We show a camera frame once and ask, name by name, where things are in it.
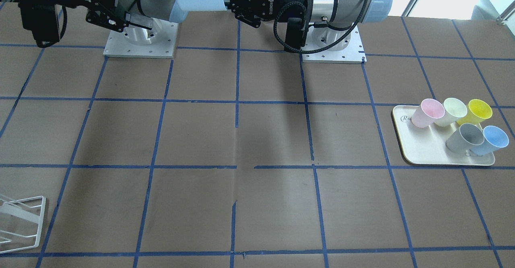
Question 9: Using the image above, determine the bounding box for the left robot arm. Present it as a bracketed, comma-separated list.
[225, 0, 393, 55]

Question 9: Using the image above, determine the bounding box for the pink plastic cup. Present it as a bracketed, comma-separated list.
[411, 99, 445, 128]

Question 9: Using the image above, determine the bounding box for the pale green plastic cup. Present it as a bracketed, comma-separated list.
[435, 97, 468, 127]

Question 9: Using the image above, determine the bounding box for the yellow plastic cup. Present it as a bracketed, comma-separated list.
[456, 99, 493, 126]

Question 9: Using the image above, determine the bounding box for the grey plastic cup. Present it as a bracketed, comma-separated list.
[445, 123, 484, 154]

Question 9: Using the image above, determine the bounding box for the cream plastic tray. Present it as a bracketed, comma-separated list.
[392, 105, 495, 167]

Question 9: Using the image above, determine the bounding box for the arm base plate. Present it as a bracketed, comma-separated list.
[103, 19, 179, 59]
[302, 27, 367, 64]

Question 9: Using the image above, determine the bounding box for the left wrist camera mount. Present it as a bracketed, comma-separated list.
[284, 17, 307, 50]

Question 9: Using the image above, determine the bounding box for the white wire cup rack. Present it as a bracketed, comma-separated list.
[0, 194, 47, 254]

